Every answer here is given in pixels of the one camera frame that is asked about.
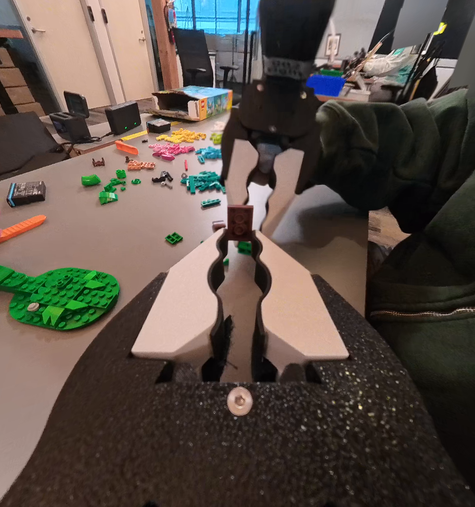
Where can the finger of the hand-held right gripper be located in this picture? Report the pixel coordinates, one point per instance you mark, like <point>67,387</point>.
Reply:
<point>237,170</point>
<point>287,182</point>

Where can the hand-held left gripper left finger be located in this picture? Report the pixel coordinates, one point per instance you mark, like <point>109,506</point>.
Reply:
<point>182,305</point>

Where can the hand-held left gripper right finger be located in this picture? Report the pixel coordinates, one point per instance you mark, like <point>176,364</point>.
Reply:
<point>301,313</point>

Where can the brown lego brick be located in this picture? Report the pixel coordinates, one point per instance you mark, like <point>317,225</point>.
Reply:
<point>240,222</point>

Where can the person's right forearm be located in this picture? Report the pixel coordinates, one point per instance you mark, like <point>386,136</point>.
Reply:
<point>380,146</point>

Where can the pile of turquoise lego pieces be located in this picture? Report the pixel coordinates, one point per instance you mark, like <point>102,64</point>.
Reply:
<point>209,152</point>

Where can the pile of teal lego pieces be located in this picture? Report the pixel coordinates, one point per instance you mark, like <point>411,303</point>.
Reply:
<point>202,182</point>

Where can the pile of lime lego pieces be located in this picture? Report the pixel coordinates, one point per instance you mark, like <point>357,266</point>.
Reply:
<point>215,138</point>

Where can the teal lego plate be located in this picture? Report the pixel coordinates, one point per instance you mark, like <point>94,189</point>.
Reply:
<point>210,202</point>

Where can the small brown lego piece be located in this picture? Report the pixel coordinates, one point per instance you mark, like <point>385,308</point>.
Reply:
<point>218,226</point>

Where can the pile of yellow lego pieces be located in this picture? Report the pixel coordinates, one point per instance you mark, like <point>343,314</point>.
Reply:
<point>182,136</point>

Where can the small green lego plate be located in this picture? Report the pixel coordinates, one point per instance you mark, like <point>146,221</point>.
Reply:
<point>174,237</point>

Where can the pile of magenta lego pieces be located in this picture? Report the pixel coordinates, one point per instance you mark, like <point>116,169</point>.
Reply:
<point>170,150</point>

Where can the black lego pieces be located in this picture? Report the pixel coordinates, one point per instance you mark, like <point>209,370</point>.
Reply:
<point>162,178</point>

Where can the lego cardboard box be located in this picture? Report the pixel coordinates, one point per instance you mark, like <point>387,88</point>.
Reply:
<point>200,103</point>

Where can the pile of salmon lego pieces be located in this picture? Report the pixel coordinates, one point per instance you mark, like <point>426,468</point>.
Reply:
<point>141,164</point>

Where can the green lego plant model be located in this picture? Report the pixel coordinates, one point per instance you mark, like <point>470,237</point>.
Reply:
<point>63,295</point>

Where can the pile of green lego pieces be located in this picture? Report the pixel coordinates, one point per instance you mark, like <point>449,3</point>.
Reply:
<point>107,197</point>

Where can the dark brown lego piece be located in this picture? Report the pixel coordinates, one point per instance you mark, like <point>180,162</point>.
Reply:
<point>98,162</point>

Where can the cluttered background desk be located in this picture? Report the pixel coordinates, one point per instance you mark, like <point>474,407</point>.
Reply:
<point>352,94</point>

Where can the small black box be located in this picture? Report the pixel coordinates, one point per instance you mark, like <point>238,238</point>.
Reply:
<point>158,126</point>

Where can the black office chair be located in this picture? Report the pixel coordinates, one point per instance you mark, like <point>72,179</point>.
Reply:
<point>194,55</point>

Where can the orange brick separator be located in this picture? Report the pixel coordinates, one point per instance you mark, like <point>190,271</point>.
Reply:
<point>126,148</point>
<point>19,228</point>

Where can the black charger box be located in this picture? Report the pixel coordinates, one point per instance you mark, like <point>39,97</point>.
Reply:
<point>122,117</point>

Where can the red fire extinguisher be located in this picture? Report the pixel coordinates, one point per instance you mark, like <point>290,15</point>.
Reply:
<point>170,16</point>

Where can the person's green jacket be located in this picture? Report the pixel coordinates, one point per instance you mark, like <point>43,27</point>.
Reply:
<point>439,336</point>

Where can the white door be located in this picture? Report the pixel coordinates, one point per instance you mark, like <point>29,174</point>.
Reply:
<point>55,51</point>
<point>122,51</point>

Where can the open black charger case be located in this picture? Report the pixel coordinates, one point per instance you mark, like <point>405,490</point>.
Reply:
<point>73,121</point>

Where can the black battery pack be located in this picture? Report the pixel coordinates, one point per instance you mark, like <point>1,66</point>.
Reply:
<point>25,193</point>

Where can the black flat panel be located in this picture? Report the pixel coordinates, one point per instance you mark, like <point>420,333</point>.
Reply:
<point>16,146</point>

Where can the stack of cardboard boxes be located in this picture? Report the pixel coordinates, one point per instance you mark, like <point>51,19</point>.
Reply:
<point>23,83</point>

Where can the framed wall picture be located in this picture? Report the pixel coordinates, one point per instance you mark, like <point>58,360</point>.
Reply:
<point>333,44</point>

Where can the wooden post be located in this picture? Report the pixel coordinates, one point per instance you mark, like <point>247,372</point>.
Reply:
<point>164,43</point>

